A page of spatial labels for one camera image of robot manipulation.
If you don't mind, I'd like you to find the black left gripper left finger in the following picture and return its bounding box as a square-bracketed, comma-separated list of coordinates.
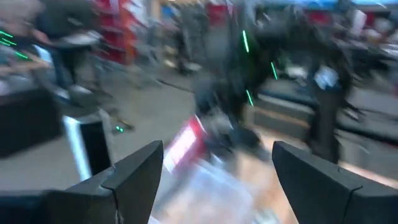
[0, 140, 164, 224]

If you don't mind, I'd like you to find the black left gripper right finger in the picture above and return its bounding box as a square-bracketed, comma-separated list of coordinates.
[272, 141, 398, 224]

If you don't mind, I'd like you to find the red Coca-Cola can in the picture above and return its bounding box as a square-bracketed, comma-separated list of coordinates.
[162, 114, 208, 175]

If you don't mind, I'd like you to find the clear plastic bin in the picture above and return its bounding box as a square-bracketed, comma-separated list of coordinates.
[148, 155, 259, 224]

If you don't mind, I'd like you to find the black cabinet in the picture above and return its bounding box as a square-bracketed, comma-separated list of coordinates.
[0, 88, 63, 158]

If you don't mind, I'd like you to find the red tilted shelf rack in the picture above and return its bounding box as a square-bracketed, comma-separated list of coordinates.
[91, 0, 139, 65]

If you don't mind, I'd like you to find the person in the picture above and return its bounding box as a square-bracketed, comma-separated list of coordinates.
[0, 0, 105, 106]

